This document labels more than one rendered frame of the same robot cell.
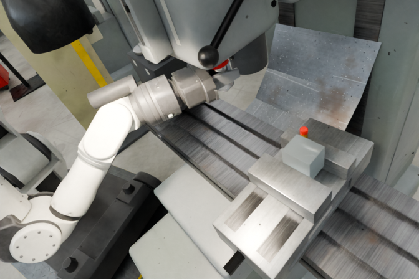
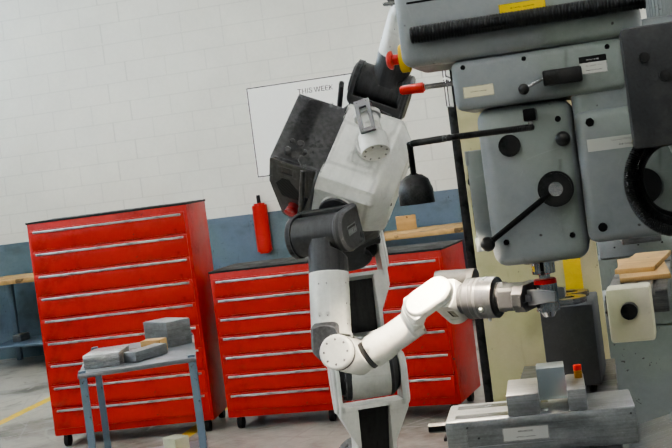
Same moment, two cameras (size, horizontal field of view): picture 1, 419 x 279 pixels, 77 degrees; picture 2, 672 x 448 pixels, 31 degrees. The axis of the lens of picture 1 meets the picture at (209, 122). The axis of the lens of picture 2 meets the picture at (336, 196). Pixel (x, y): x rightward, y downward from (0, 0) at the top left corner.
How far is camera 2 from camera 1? 2.13 m
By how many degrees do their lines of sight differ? 54
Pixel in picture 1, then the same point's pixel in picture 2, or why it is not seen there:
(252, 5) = (547, 229)
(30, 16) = (404, 189)
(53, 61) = (523, 333)
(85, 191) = (387, 339)
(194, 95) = (505, 297)
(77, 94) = not seen: hidden behind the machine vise
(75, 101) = not seen: hidden behind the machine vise
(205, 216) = not seen: outside the picture
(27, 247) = (330, 348)
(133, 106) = (458, 288)
